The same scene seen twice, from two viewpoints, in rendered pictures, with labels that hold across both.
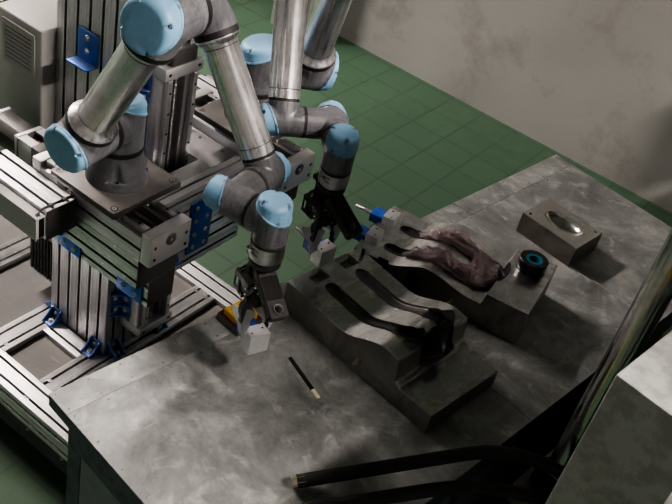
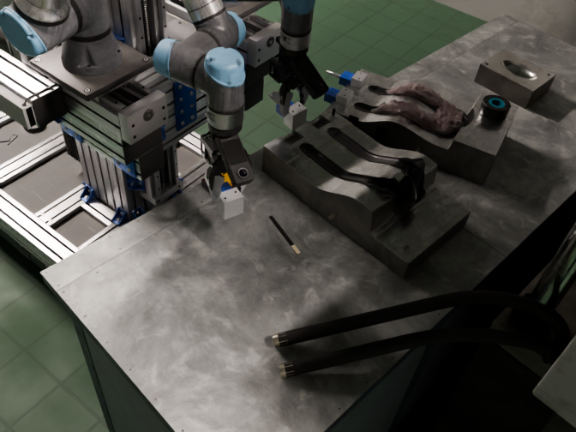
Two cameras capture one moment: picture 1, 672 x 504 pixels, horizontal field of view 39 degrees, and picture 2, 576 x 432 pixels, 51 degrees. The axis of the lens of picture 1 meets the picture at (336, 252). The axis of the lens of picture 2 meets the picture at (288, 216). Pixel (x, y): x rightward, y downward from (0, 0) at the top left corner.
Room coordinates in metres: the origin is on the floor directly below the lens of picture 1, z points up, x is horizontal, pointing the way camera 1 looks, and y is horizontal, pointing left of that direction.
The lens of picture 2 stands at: (0.58, -0.09, 1.93)
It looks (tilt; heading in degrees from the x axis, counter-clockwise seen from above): 46 degrees down; 5
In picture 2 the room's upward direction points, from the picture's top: 6 degrees clockwise
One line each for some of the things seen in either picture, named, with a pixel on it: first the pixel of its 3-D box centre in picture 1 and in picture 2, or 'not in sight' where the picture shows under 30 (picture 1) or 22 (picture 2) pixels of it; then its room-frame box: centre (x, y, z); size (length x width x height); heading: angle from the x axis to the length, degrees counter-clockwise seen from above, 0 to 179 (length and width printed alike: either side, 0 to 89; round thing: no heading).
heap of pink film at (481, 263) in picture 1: (456, 252); (421, 104); (2.09, -0.32, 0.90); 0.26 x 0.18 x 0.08; 71
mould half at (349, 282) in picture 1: (391, 327); (364, 179); (1.76, -0.18, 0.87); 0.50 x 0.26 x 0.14; 53
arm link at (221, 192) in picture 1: (236, 196); (188, 60); (1.60, 0.23, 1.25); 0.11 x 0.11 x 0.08; 69
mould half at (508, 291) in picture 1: (453, 263); (420, 115); (2.10, -0.32, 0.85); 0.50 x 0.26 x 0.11; 71
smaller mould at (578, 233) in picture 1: (558, 231); (513, 78); (2.42, -0.64, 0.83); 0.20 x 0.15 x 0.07; 53
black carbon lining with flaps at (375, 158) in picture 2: (394, 307); (365, 160); (1.78, -0.17, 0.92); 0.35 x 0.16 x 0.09; 53
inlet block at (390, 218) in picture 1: (375, 214); (345, 78); (2.23, -0.08, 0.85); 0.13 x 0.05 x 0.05; 71
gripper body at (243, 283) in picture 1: (259, 276); (223, 141); (1.56, 0.15, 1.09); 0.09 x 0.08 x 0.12; 40
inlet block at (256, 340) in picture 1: (245, 325); (221, 190); (1.57, 0.16, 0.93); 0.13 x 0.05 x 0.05; 40
